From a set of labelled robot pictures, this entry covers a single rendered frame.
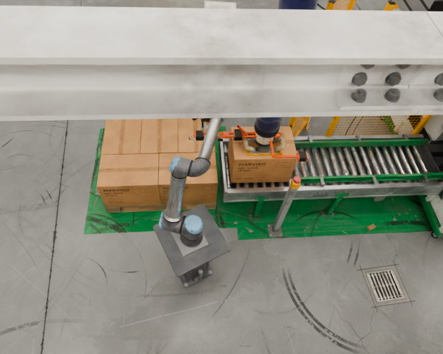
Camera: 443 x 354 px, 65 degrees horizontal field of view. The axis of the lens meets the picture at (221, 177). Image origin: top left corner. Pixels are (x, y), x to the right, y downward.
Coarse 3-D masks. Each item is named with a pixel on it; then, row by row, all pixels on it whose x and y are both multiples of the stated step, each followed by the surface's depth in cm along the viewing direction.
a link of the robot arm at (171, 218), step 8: (176, 160) 236; (184, 160) 237; (192, 160) 239; (176, 168) 235; (184, 168) 235; (176, 176) 240; (184, 176) 242; (176, 184) 245; (184, 184) 249; (176, 192) 251; (168, 200) 261; (176, 200) 257; (168, 208) 265; (176, 208) 263; (160, 216) 275; (168, 216) 270; (176, 216) 270; (160, 224) 275; (168, 224) 273; (176, 224) 274; (176, 232) 279
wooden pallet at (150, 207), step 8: (112, 208) 381; (120, 208) 388; (128, 208) 392; (136, 208) 392; (144, 208) 393; (152, 208) 393; (160, 208) 390; (184, 208) 396; (192, 208) 396; (208, 208) 398
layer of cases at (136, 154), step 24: (120, 120) 394; (144, 120) 396; (168, 120) 398; (192, 120) 400; (120, 144) 375; (144, 144) 377; (168, 144) 379; (192, 144) 381; (120, 168) 358; (144, 168) 360; (168, 168) 362; (216, 168) 365; (120, 192) 357; (144, 192) 360; (168, 192) 364; (192, 192) 367; (216, 192) 371
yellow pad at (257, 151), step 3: (255, 147) 328; (258, 147) 325; (270, 147) 329; (246, 150) 326; (249, 150) 326; (255, 150) 326; (258, 150) 326; (270, 150) 327; (279, 150) 328; (246, 153) 326; (249, 153) 324; (252, 153) 325; (255, 153) 325; (258, 153) 325; (261, 153) 325; (264, 153) 325; (267, 153) 326; (270, 153) 326; (276, 153) 326; (279, 153) 327; (282, 153) 327
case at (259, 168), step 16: (288, 128) 348; (240, 144) 332; (256, 144) 333; (288, 144) 336; (240, 160) 324; (256, 160) 325; (272, 160) 327; (288, 160) 329; (240, 176) 346; (256, 176) 348; (272, 176) 350; (288, 176) 352
